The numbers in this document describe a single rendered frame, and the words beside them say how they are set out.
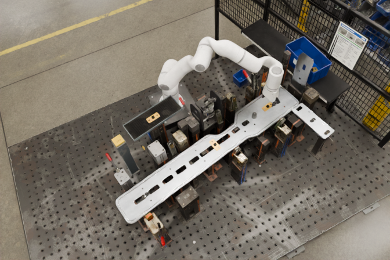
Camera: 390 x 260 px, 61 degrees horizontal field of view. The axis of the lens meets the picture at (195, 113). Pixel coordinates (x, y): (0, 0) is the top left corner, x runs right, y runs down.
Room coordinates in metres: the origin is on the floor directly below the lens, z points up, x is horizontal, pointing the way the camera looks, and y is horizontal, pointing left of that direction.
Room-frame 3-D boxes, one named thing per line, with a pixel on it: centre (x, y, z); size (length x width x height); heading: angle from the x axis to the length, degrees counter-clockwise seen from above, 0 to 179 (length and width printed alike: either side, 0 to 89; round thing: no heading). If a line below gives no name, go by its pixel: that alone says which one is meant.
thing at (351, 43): (1.43, -1.02, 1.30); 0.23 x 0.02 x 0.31; 32
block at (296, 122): (1.10, -0.66, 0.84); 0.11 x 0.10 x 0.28; 32
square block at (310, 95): (1.26, -0.80, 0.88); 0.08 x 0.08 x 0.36; 32
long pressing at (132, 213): (0.96, -0.09, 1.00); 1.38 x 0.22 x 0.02; 122
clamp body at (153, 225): (0.50, 0.29, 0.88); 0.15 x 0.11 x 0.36; 32
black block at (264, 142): (0.97, -0.43, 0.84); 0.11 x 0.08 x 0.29; 32
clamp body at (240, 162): (0.86, -0.25, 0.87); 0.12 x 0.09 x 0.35; 32
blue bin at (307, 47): (1.52, -0.83, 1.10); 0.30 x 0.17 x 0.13; 24
